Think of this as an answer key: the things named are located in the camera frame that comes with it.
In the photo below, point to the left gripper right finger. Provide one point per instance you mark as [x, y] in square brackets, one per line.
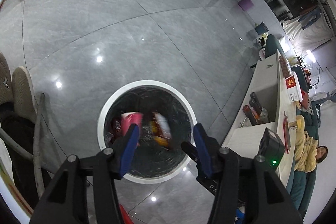
[207, 150]

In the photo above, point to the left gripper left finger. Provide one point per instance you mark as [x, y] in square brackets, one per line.
[124, 150]

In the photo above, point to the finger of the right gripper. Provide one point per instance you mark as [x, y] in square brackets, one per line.
[190, 150]

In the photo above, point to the pink snack wrapper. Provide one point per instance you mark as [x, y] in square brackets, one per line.
[130, 118]

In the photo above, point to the brown silver snack wrapper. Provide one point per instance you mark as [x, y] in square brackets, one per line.
[161, 126]

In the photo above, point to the white round trash bin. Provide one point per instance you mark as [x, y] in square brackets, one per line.
[156, 159]

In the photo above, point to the person in yellow blanket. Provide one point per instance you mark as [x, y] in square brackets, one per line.
[307, 153]

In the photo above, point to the white shelf counter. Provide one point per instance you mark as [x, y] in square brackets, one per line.
[269, 85]

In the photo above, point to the beige slipper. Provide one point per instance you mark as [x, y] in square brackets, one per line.
[23, 92]

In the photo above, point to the purple stool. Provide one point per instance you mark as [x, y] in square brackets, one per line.
[245, 5]

